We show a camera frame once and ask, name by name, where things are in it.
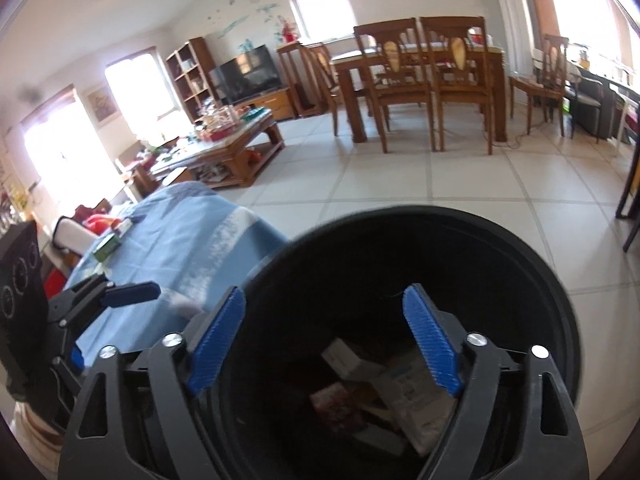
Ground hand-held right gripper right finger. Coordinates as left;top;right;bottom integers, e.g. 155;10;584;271
402;284;591;480

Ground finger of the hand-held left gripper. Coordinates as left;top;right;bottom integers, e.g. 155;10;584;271
47;345;90;428
49;275;162;328

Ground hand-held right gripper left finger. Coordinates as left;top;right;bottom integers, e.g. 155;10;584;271
57;285;247;480

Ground black trash bin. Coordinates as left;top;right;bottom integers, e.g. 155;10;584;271
215;205;583;480

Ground person's left forearm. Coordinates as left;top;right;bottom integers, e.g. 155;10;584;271
10;400;66;480

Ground green packet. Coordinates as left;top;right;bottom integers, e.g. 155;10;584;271
92;235;124;262

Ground white paper packet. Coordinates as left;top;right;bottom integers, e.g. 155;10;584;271
377;352;458;456

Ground red cloth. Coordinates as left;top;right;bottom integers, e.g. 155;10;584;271
85;214;123;233

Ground white seat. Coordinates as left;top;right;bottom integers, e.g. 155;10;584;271
52;216;101;256

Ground small white box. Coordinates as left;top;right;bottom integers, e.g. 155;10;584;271
320;338;383;381

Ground blue tablecloth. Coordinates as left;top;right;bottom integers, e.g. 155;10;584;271
65;182;291;356

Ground grey flat box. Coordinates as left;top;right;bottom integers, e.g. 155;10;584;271
350;422;406;456

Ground pink packet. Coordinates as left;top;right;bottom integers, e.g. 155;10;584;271
309;382;371;433

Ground bright window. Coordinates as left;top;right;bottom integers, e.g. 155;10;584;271
282;0;353;41
105;49;183;136
542;0;640;68
20;87;126;221

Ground wooden coffee table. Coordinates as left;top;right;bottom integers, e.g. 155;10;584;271
132;110;286;196

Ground pile of tabletop items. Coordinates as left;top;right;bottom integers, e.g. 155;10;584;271
150;102;273;161

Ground small framed picture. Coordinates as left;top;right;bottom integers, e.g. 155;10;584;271
84;85;121;123

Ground wooden television stand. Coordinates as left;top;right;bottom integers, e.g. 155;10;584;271
235;86;296;121

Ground black television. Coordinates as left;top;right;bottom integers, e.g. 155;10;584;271
207;45;282;106

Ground wooden bookshelf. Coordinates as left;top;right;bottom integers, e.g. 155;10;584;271
165;36;221;123

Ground black furniture leg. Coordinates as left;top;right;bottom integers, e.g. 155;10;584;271
615;135;640;253

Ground wooden dining chair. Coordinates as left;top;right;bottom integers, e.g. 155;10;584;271
419;16;496;155
353;18;435;153
509;34;581;138
305;42;351;136

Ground wooden dining table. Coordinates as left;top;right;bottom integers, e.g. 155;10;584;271
331;45;508;143

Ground dark grey armchair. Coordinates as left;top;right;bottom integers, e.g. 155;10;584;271
570;67;626;141

